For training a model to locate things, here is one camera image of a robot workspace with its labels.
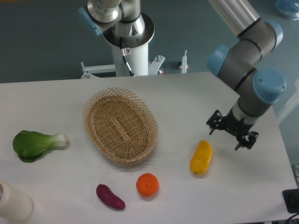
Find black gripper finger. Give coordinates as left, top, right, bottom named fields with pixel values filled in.
left=206, top=110, right=222, bottom=135
left=235, top=131, right=259, bottom=150

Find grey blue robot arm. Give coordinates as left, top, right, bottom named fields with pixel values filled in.
left=78, top=0, right=286, bottom=149

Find woven wicker basket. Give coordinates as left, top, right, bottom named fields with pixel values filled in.
left=83, top=87, right=158, bottom=163

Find white table leg bracket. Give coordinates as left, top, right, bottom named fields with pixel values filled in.
left=178, top=49, right=189, bottom=73

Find orange tangerine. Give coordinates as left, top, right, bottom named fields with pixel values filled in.
left=135, top=173, right=159, bottom=197

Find black cable on pedestal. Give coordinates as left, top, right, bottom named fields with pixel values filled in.
left=119, top=36, right=136, bottom=77

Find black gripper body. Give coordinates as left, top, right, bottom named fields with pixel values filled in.
left=219, top=109, right=253, bottom=141

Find blue plastic bag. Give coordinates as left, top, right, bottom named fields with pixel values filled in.
left=276, top=0, right=299, bottom=21

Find black device at edge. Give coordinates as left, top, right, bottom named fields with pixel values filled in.
left=282, top=189, right=299, bottom=213

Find yellow mango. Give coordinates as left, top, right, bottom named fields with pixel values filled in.
left=190, top=140, right=213, bottom=175

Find white cylindrical bottle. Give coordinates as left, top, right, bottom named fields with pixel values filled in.
left=0, top=181, right=34, bottom=222

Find green bok choy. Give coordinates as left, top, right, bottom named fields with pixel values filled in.
left=13, top=130, right=69, bottom=163

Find purple sweet potato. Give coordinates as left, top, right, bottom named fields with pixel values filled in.
left=96, top=184, right=126, bottom=210

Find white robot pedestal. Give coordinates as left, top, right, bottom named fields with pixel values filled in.
left=80, top=13, right=166, bottom=79

